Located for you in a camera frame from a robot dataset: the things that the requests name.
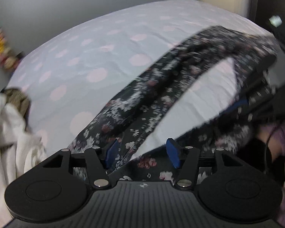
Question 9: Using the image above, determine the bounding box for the dark floral garment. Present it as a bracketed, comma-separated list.
[69, 26, 278, 181]

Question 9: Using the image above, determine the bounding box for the polka dot bed sheet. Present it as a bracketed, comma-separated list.
[9, 0, 268, 155]

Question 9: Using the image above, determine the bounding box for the olive striped garment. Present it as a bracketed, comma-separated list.
[0, 88, 31, 123]

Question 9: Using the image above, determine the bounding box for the white cotton garment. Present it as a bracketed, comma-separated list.
[0, 94, 47, 227]

